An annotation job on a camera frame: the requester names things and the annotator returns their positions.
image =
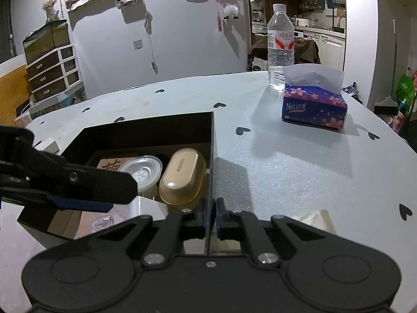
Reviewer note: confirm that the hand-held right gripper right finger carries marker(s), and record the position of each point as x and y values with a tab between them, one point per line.
219	215

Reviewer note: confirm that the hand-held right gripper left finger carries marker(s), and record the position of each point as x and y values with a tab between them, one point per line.
204	213

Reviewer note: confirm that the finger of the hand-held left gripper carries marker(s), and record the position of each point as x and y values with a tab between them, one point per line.
81	204

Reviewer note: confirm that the beige oval earbud case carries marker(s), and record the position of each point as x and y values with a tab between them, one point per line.
182	176

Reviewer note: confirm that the carved wooden mahjong tile block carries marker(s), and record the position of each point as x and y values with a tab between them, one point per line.
109	164

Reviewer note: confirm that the clear round plastic lid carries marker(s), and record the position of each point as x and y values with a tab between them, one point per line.
143	172

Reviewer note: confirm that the black storage box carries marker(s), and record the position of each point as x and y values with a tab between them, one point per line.
146	130

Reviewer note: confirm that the white power adapter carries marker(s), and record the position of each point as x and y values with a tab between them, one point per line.
49	145

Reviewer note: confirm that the crumpled white tissue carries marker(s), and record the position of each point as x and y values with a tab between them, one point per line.
317	218

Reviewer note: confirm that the yellow wooden board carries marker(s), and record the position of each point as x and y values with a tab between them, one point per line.
13	94

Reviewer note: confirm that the white drawer cabinet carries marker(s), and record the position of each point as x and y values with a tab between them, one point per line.
53	73

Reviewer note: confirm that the purple floral tissue pack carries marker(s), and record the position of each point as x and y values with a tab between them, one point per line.
314	106

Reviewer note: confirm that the glass fish tank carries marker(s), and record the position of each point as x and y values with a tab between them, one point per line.
45	40

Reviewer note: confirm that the clear plastic water bottle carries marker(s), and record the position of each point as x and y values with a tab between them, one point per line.
280	49

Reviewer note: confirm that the chair with brown cloth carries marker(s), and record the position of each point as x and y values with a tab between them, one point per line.
303	50

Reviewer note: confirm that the white coral decoration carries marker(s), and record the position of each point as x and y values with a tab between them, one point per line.
50	6

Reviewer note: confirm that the white sheep plush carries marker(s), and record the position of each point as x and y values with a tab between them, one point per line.
231	11

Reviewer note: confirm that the colourful spray bottle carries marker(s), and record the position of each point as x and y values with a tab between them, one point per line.
400	117

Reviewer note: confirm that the white kitchen pot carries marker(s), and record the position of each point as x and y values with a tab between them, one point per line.
303	22

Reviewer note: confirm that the pink hanging ribbon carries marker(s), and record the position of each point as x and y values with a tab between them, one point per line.
220	3

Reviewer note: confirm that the green bag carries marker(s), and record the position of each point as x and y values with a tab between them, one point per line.
405	86

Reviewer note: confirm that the wall hook plate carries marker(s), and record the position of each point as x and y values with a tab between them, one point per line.
138	44

